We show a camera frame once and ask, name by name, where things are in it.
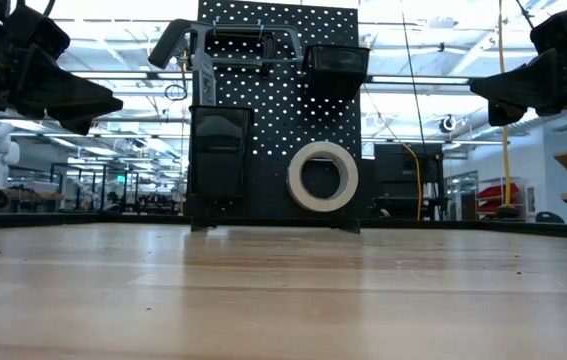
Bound grey hacksaw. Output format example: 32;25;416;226
147;18;306;71

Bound white tape roll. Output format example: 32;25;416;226
285;140;360;214

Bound red storage bin stack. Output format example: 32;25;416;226
476;182;522;210

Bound black rounded chair back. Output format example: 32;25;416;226
534;210;566;225

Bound black cabinet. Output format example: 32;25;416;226
363;143;445;221

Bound tall narrow black bin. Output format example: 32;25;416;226
188;104;255;201

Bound wide black bin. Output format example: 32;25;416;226
301;43;372;102

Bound black metal pegboard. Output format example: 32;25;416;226
185;0;365;235

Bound thick yellow cable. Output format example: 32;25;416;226
496;0;513;207

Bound ceiling cable reel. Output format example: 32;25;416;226
437;113;458;135

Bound black hanging cable loop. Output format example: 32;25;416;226
163;83;189;102

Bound black round cable base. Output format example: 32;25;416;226
493;203;520;220

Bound black aluminium table frame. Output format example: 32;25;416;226
0;209;567;241

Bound thin yellow cable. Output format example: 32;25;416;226
365;89;423;221

